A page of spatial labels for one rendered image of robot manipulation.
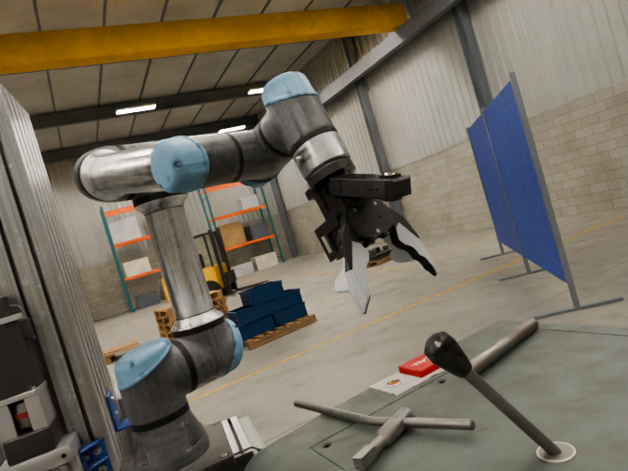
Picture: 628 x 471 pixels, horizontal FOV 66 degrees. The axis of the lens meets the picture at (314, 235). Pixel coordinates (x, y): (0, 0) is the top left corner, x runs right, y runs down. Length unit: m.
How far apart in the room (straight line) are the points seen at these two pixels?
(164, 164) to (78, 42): 10.71
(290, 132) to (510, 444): 0.47
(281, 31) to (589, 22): 6.56
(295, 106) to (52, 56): 10.61
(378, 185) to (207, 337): 0.59
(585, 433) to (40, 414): 0.95
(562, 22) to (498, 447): 11.66
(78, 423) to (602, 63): 11.14
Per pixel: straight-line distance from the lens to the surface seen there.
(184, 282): 1.06
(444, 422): 0.62
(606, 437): 0.59
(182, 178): 0.67
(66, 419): 1.24
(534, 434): 0.55
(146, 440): 1.05
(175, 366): 1.03
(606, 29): 11.54
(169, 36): 11.67
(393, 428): 0.64
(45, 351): 1.21
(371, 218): 0.66
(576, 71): 11.91
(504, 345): 0.83
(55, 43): 11.34
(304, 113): 0.69
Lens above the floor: 1.54
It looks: 2 degrees down
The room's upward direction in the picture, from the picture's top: 16 degrees counter-clockwise
